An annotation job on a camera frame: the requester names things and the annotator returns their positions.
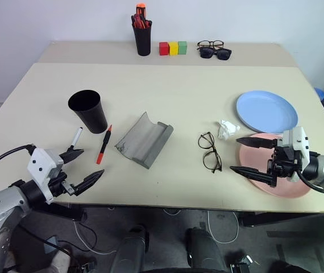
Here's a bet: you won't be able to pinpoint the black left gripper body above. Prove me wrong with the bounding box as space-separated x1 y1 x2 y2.
51 170 76 197

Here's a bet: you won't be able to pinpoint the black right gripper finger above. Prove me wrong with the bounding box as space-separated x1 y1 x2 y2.
229 166 277 187
236 136 278 149

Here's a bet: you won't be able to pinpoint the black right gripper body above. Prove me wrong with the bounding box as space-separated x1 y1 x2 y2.
267 146 304 179

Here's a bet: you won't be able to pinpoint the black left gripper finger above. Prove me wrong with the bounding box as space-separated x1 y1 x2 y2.
73 169 106 197
59 148 85 166

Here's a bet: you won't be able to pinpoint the white marker with black cap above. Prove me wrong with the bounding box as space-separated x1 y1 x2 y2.
66 127 84 153

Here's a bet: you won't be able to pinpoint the red and black pen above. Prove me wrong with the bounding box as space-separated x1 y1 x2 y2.
96 124 113 165

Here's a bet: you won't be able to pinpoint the thin dark-framed glasses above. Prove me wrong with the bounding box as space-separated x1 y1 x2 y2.
198 131 223 173

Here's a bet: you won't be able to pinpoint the grey glasses case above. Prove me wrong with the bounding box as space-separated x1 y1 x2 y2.
114 111 175 170

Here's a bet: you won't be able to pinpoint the pink plate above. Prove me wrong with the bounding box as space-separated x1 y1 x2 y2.
238 133 312 198

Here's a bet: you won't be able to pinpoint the crumpled white tissue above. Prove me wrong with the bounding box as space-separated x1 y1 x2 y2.
215 119 241 140

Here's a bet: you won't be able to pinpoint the blue plate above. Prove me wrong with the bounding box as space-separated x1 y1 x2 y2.
235 90 298 135

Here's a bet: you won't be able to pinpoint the empty black plastic cup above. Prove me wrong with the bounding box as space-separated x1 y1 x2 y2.
67 89 108 135

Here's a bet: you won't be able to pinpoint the dark grey rounded shape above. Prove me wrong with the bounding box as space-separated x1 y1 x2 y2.
185 227 228 273
110 226 150 273

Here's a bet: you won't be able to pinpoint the small black floor device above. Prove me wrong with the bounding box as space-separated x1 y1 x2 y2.
229 255 254 273

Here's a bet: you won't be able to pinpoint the black sunglasses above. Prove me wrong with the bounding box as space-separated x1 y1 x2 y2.
198 47 232 61

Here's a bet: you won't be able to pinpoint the tortoise-framed glasses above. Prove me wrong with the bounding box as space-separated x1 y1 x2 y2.
197 40 225 50

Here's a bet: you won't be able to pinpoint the black pen holder cup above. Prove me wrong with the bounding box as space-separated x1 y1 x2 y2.
133 24 152 57

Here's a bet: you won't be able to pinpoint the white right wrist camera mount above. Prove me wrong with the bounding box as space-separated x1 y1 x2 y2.
281 126 311 183

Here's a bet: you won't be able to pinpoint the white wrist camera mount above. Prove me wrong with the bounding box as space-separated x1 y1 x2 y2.
281 126 311 183
26 147 65 205

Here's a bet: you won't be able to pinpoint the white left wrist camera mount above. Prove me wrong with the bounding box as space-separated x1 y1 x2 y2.
26 147 65 205

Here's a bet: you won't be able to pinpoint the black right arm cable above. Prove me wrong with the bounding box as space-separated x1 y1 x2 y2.
294 169 324 196

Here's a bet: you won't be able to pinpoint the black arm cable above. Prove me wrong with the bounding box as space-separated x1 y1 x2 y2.
0 144 36 183
294 169 324 196

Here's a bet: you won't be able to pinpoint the black table frame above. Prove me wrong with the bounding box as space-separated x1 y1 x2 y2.
31 202 324 228

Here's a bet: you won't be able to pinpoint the white floor cable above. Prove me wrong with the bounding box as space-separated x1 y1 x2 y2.
73 221 118 254
206 210 240 244

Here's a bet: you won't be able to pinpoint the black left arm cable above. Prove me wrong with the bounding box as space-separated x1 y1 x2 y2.
0 144 36 183

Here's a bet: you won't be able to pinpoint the orange-handled screwdriver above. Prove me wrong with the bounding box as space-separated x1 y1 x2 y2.
135 2 147 23

